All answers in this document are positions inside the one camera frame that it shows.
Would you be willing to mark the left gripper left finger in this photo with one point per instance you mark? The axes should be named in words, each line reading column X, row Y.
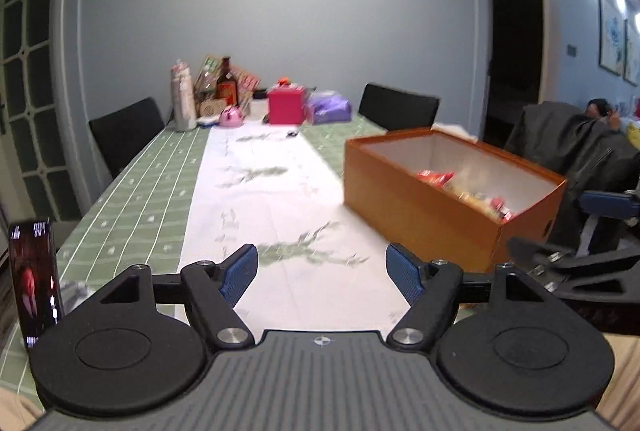
column 212, row 291

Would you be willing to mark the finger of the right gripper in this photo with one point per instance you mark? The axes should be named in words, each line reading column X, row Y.
column 528, row 254
column 607, row 204

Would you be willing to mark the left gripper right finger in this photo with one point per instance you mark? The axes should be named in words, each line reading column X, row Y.
column 430, row 289

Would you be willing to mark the clear yogurt ball bag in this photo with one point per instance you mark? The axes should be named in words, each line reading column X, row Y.
column 494, row 207

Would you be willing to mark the red snack bag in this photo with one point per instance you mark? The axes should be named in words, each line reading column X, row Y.
column 436, row 179

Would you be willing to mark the dark jacket on chair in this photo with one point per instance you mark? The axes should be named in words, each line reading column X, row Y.
column 585, row 151

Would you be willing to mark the orange cardboard box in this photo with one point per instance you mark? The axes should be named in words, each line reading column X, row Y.
column 380, row 185

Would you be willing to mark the green checked tablecloth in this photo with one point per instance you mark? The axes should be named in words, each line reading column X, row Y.
column 141, row 218

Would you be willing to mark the white deer table runner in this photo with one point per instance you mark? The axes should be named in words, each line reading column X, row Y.
column 321, row 268

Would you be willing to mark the pink round container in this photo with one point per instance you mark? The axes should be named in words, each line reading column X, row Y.
column 231, row 117

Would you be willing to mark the white tall tumbler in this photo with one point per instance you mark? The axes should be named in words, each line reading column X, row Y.
column 182, row 91

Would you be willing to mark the smartphone on stand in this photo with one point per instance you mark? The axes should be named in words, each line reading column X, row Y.
column 34, row 272

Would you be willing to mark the black chair far left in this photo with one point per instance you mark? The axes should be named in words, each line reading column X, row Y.
column 122, row 134

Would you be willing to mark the black chair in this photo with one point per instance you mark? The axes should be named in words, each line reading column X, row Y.
column 396, row 110
column 122, row 134

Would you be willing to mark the black chair right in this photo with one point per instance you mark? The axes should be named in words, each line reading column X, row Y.
column 396, row 110

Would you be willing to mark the brown liquor bottle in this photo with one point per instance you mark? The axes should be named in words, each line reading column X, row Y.
column 227, row 87

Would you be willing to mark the pink gift box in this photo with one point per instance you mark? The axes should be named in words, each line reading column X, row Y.
column 286, row 105

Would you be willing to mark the glass panel door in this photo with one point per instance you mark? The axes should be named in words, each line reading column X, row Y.
column 29, row 113

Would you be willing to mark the purple tissue pack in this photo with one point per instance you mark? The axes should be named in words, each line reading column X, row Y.
column 327, row 107

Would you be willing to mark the framed wall picture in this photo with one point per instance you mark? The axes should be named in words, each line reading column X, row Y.
column 611, row 57

